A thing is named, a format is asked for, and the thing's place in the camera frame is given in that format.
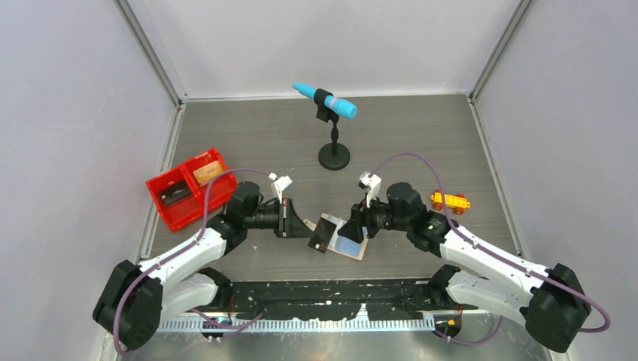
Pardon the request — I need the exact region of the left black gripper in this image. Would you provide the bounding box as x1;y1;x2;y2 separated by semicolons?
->
244;198;313;238

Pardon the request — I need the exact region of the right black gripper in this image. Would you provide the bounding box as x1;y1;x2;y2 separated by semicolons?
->
338;191;411;244

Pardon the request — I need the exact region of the beige card holder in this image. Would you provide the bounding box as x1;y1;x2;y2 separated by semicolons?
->
304;213;369;260

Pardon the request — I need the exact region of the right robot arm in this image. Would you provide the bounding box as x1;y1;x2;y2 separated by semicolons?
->
338;182;591;353

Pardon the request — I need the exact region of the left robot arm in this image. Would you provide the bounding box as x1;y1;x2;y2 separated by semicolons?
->
92;176;313;350

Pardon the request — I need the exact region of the tan card case in bin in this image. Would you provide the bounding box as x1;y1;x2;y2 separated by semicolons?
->
193;160;223;185

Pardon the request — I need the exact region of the black card case in bin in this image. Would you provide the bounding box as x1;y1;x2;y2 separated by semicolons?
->
159;182;191;206

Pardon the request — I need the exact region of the black microphone stand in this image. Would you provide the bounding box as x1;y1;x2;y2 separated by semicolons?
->
317;118;351;171

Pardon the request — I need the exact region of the yellow toy brick car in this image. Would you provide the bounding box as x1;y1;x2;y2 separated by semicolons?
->
430;190;472;215

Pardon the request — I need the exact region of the red two-compartment bin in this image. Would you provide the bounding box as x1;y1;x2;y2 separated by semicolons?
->
146;147;238;232

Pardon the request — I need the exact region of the blue toy microphone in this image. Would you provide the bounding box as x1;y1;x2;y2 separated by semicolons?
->
292;82;358;122

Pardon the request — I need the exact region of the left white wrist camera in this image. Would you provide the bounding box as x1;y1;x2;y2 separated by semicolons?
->
268;172;293;203

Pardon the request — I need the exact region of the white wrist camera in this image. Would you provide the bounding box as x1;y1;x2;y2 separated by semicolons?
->
358;171;381;208
268;172;293;203

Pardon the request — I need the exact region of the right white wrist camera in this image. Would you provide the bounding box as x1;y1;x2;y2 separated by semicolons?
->
358;171;381;208

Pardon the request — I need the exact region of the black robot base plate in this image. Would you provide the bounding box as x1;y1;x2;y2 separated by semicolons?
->
196;278;476;321

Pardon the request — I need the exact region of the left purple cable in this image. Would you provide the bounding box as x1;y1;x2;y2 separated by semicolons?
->
112;168;275;356

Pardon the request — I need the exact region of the ribbed metal front rail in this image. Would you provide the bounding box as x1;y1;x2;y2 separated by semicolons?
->
157;315;436;333

